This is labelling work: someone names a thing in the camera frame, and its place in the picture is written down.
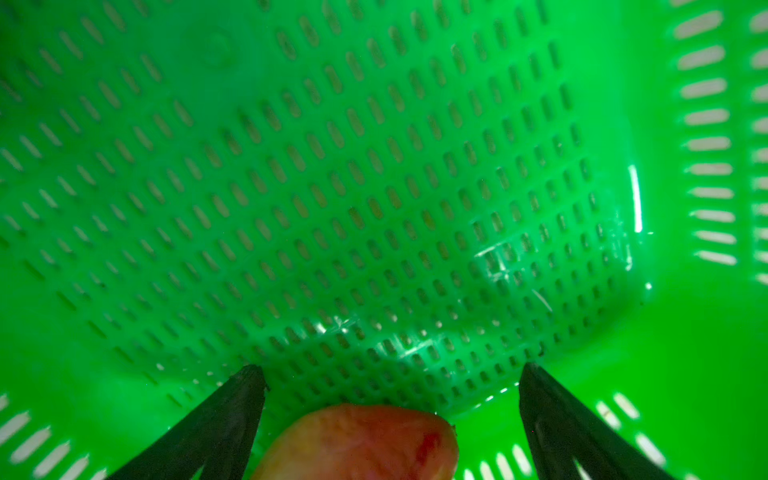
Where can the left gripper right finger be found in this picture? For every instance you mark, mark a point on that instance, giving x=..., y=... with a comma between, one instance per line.
x=566, y=439

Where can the green plastic basket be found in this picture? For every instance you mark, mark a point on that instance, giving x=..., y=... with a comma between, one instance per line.
x=384, y=202

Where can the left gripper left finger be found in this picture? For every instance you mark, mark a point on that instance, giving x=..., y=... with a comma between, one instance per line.
x=214, y=441

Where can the red apple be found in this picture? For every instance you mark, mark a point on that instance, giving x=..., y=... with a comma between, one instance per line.
x=349, y=441

